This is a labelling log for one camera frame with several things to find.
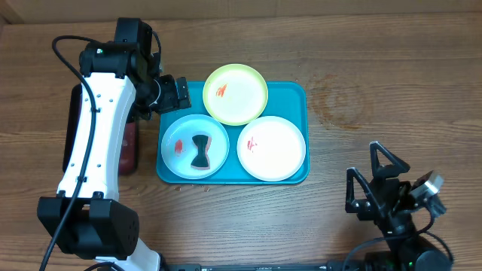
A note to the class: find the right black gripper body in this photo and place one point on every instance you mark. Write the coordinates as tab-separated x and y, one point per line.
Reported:
394	220

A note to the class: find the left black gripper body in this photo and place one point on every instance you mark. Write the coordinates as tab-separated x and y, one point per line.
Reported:
166	99

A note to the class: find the light blue plastic plate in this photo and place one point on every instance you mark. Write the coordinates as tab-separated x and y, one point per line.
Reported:
178	150

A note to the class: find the yellow-green plastic plate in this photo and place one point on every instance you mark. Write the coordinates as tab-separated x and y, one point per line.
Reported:
235	94

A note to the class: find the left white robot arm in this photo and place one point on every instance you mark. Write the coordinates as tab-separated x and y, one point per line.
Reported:
119	80

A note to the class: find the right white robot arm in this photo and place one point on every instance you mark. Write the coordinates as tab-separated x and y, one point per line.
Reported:
403	211

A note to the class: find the black tray with red water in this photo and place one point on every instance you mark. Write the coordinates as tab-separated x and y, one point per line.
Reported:
129	155

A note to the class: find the teal plastic tray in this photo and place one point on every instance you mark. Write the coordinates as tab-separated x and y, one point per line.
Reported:
285	99

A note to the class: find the white plastic plate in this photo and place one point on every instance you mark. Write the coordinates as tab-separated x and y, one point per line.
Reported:
271	148

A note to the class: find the brown cardboard back panel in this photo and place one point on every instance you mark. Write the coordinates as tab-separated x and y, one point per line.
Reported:
74	11

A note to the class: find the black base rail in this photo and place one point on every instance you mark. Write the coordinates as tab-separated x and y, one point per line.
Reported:
332	265

